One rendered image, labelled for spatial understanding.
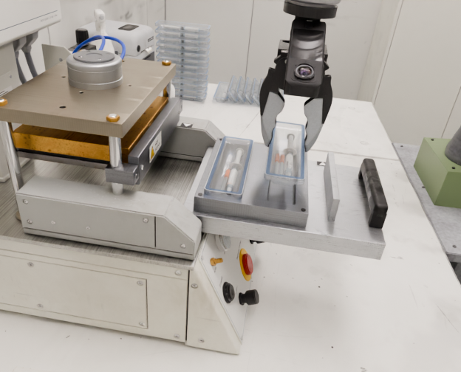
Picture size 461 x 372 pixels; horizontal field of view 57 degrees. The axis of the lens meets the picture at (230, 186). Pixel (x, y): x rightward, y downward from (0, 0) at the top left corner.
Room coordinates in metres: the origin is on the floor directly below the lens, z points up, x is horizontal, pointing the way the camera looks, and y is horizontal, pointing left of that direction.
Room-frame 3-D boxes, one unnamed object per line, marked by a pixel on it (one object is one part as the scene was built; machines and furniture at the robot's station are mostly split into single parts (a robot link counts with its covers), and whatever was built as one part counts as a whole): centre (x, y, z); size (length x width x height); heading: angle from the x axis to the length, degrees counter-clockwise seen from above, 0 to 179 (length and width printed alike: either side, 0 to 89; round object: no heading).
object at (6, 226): (0.62, 0.25, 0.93); 0.46 x 0.35 x 0.01; 85
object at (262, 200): (0.60, -0.04, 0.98); 0.20 x 0.17 x 0.03; 175
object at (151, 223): (0.48, 0.16, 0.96); 0.25 x 0.05 x 0.07; 85
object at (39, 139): (0.63, 0.22, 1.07); 0.22 x 0.17 x 0.10; 175
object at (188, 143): (0.75, 0.13, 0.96); 0.26 x 0.05 x 0.07; 85
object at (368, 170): (0.58, -0.22, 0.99); 0.15 x 0.02 x 0.04; 175
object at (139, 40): (1.61, 0.47, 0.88); 0.25 x 0.20 x 0.17; 81
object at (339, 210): (0.59, -0.09, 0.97); 0.30 x 0.22 x 0.08; 85
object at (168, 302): (0.64, 0.21, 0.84); 0.53 x 0.37 x 0.17; 85
